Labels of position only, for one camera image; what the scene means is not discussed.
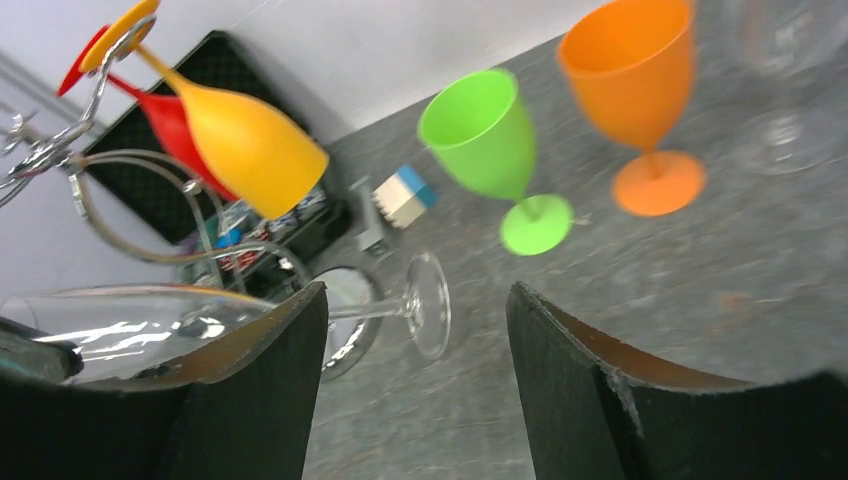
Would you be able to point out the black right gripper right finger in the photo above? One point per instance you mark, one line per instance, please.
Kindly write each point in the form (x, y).
(597, 408)

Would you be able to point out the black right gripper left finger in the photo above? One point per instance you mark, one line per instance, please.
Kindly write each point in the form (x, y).
(239, 407)

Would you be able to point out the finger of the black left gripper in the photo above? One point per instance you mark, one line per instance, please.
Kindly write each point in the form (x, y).
(24, 354)

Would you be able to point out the clear wine glass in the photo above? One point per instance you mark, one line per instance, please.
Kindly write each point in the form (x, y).
(784, 45)
(123, 330)

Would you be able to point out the green plastic wine glass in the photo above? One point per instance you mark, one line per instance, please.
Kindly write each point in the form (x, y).
(479, 130)

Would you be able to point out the orange plastic wine glass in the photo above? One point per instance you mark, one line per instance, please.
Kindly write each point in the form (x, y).
(631, 68)

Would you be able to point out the yellow plastic wine glass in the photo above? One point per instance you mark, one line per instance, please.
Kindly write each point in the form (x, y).
(256, 151)

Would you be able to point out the red plastic wine glass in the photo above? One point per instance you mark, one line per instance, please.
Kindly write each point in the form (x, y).
(167, 119)

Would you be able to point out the black poker chip case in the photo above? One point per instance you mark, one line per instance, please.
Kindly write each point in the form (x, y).
(125, 154)

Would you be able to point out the grey white blue brick toy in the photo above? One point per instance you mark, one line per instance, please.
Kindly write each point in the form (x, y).
(401, 199)

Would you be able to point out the chrome wire glass rack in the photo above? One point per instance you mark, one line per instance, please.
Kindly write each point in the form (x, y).
(134, 168)

